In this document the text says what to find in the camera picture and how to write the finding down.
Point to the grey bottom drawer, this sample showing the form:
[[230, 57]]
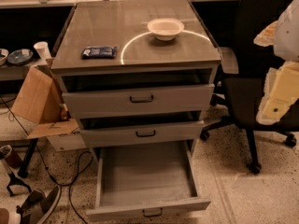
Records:
[[146, 180]]

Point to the grey drawer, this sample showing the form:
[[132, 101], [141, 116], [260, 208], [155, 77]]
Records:
[[115, 95], [141, 129], [146, 180]]

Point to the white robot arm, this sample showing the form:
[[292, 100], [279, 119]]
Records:
[[281, 86]]

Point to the grey top drawer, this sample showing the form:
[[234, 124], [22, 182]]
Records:
[[115, 95]]

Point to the grey drawer cabinet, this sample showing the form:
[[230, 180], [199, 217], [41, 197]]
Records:
[[123, 24]]

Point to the grey middle drawer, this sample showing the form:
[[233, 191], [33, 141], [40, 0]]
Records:
[[141, 129]]

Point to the blue snack packet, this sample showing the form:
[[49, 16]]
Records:
[[105, 52]]

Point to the white paper bowl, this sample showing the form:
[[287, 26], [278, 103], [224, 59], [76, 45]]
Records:
[[165, 29]]

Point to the small red bottle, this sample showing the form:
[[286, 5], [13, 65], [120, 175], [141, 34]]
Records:
[[63, 113]]

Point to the black office chair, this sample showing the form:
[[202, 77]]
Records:
[[242, 75]]

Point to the brown cardboard box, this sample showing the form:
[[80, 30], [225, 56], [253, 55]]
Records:
[[39, 101]]

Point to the white paper cup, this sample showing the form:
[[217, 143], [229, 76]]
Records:
[[42, 49]]

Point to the dark blue plate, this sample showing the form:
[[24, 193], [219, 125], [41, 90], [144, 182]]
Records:
[[20, 57]]

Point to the dark sneaker shoe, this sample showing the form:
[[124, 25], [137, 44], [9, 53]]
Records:
[[37, 207]]

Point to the black stand leg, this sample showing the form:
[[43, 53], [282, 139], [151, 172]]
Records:
[[13, 180]]

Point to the grey bowl at left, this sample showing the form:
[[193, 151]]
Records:
[[3, 56]]

